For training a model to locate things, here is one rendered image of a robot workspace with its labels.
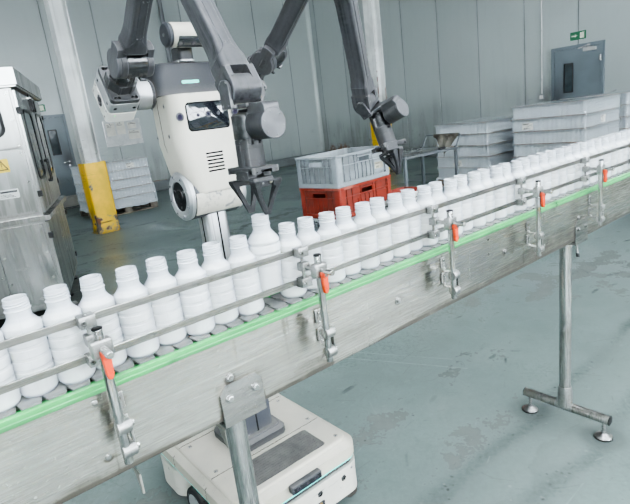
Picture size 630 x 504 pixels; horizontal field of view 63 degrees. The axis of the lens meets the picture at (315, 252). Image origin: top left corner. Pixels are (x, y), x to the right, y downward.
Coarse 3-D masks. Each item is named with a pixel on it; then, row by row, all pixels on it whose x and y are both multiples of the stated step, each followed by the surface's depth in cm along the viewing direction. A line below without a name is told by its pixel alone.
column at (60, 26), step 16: (48, 0) 729; (64, 0) 741; (48, 16) 745; (64, 16) 754; (64, 32) 756; (64, 48) 759; (64, 64) 762; (64, 80) 764; (80, 80) 775; (80, 96) 781; (80, 112) 784; (80, 128) 786; (80, 144) 783; (96, 144) 793; (96, 160) 807
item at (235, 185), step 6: (264, 174) 106; (270, 174) 107; (234, 180) 110; (234, 186) 108; (240, 186) 109; (240, 192) 109; (252, 192) 111; (240, 198) 109; (252, 198) 111; (246, 204) 110; (252, 204) 111; (252, 210) 111
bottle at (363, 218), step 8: (360, 208) 126; (368, 208) 126; (360, 216) 126; (368, 216) 126; (360, 224) 126; (368, 224) 126; (368, 232) 126; (376, 232) 128; (360, 240) 127; (368, 240) 126; (376, 240) 128; (360, 248) 127; (368, 248) 127; (376, 248) 128; (376, 256) 128; (368, 264) 128; (376, 264) 129
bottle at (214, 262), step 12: (204, 252) 102; (216, 252) 102; (204, 264) 102; (216, 264) 102; (228, 264) 103; (216, 288) 102; (228, 288) 103; (216, 300) 103; (228, 300) 104; (228, 312) 104; (216, 324) 105
